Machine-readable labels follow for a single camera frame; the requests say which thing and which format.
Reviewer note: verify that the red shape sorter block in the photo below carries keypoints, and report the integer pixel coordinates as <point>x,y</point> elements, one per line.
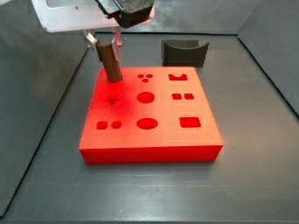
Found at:
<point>151,118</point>

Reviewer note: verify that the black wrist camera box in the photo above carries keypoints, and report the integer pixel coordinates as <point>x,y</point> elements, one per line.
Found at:
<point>128,12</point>

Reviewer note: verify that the brown hexagonal peg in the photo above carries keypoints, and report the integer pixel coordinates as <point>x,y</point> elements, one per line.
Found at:
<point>110,63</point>

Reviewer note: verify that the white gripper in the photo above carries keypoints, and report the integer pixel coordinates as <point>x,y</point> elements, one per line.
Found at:
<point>76,15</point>

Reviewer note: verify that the black curved holder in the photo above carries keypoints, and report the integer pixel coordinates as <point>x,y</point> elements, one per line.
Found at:
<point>184,53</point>

